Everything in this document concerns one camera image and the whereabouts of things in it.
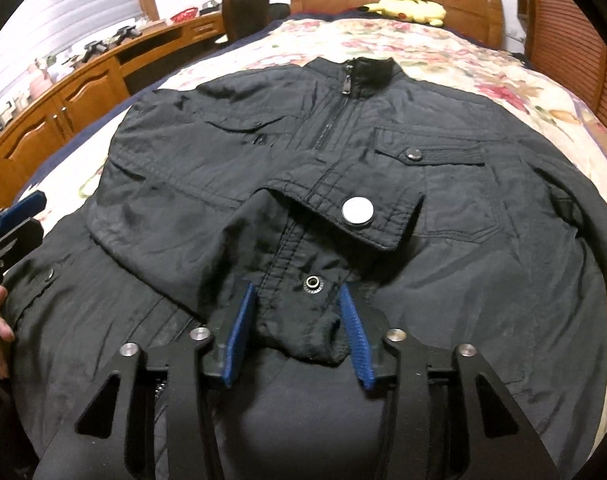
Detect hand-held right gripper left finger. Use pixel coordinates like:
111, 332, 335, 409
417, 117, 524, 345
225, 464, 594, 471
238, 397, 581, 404
34, 282, 258, 480

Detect yellow plush toy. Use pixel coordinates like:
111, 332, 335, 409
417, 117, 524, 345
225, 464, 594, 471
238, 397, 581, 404
361, 0, 447, 27

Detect long wooden desk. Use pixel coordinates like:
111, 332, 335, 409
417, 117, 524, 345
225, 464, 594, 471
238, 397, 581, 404
0, 10, 229, 211

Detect row of small desk bottles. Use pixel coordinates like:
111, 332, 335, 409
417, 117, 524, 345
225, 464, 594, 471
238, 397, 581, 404
0, 52, 84, 141

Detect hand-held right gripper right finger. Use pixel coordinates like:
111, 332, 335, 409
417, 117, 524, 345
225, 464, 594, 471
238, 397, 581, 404
336, 282, 559, 480

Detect floral blanket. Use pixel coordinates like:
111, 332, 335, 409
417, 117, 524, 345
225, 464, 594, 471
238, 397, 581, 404
31, 16, 607, 436

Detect black jacket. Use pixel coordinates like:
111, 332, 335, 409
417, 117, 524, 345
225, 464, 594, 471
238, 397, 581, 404
4, 55, 607, 480

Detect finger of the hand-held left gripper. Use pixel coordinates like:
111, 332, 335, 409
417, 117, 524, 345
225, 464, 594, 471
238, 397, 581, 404
0, 220, 43, 293
0, 191, 48, 231

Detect dark wooden chair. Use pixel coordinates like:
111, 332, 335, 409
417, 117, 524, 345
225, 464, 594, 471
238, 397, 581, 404
221, 0, 289, 43

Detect window blind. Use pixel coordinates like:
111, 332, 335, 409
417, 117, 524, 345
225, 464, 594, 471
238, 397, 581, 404
0, 0, 152, 126

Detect louvered wooden wardrobe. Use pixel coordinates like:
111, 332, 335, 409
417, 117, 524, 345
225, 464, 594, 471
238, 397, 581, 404
516, 0, 607, 146

